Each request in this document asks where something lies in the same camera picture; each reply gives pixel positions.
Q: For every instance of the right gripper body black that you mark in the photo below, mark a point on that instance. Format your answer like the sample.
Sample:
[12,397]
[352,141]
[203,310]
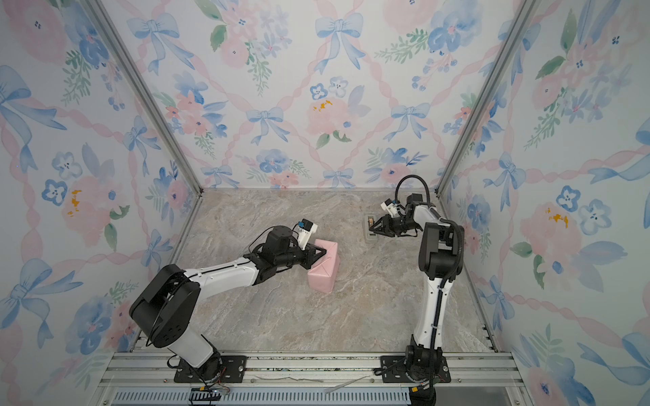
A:
[399,225]

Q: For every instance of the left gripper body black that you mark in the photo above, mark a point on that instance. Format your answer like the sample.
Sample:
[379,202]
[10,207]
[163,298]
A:
[288,260]

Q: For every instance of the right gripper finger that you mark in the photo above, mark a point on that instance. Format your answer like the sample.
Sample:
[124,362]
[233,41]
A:
[384,223]
[385,233]

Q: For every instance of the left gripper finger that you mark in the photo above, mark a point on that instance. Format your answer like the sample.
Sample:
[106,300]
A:
[314,254]
[305,263]

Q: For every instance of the purple pink wrapping paper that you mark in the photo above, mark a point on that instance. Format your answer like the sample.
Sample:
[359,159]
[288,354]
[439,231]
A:
[322,276]

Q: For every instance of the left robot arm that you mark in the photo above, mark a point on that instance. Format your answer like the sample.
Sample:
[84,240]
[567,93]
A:
[165,308]

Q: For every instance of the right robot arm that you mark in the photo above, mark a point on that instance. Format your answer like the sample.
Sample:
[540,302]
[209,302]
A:
[441,260]

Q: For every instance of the grey tape dispenser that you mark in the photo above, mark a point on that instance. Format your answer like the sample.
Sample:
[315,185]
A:
[369,222]

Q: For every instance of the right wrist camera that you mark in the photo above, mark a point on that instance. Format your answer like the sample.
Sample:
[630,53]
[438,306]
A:
[401,203]

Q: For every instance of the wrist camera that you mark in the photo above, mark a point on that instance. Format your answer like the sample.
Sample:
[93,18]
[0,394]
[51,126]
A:
[305,230]
[401,203]

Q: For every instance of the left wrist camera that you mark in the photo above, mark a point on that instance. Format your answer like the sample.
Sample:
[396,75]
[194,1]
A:
[305,230]

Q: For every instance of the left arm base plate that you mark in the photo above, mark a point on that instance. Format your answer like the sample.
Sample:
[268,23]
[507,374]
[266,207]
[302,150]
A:
[219,368]

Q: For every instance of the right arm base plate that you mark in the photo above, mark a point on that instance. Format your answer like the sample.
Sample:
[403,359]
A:
[396,369]

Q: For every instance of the aluminium frame rail front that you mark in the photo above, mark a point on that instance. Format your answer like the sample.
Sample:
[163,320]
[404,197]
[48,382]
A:
[158,368]

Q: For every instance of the vented cable duct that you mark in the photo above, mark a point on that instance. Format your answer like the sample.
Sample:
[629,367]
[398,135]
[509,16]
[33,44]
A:
[261,396]

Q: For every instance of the right aluminium corner post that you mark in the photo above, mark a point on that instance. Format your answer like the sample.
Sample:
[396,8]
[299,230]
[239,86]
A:
[512,41]

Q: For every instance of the aluminium corner post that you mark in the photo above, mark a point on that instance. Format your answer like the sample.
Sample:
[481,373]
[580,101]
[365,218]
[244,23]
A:
[99,16]
[512,41]

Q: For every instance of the left aluminium corner post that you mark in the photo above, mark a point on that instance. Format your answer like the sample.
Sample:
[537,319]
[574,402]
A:
[99,16]

